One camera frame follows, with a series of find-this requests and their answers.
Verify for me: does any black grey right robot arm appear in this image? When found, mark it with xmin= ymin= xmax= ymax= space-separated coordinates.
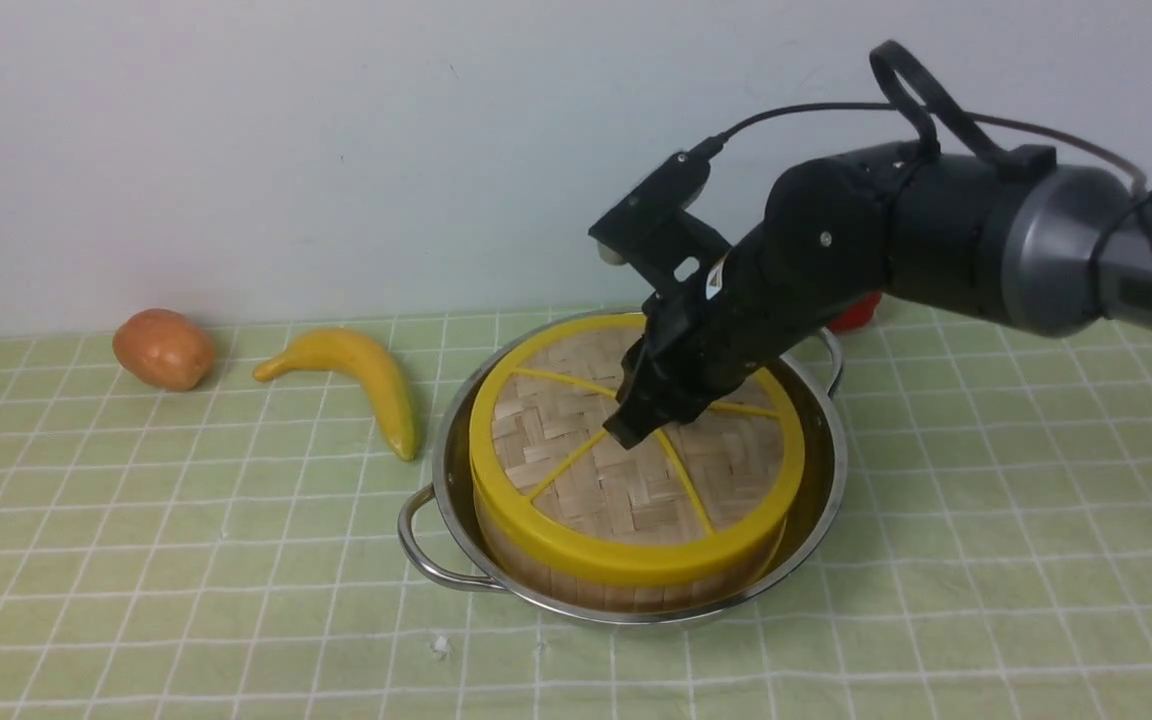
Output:
xmin=589 ymin=141 xmax=1152 ymax=448

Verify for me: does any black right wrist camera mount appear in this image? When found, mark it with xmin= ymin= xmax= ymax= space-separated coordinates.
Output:
xmin=588 ymin=141 xmax=732 ymax=300

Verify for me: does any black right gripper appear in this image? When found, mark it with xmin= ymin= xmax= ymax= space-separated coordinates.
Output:
xmin=602 ymin=225 xmax=861 ymax=448

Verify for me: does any yellow rimmed woven steamer lid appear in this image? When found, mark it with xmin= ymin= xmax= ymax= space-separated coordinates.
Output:
xmin=468 ymin=313 xmax=806 ymax=596

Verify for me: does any black right camera cable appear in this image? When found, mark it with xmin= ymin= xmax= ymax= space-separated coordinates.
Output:
xmin=685 ymin=40 xmax=1152 ymax=411

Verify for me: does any green checked tablecloth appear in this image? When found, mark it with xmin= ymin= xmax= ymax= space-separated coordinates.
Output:
xmin=0 ymin=300 xmax=1152 ymax=719

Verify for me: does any yellow banana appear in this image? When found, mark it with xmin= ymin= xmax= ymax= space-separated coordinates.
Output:
xmin=251 ymin=327 xmax=422 ymax=462

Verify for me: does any stainless steel two-handled pot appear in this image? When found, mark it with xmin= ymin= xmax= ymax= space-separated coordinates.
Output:
xmin=397 ymin=311 xmax=847 ymax=626

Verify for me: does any yellow rimmed bamboo steamer basket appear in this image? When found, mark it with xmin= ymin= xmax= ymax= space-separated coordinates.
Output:
xmin=473 ymin=475 xmax=790 ymax=614

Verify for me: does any red bell pepper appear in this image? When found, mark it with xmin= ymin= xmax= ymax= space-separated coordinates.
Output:
xmin=827 ymin=291 xmax=884 ymax=334

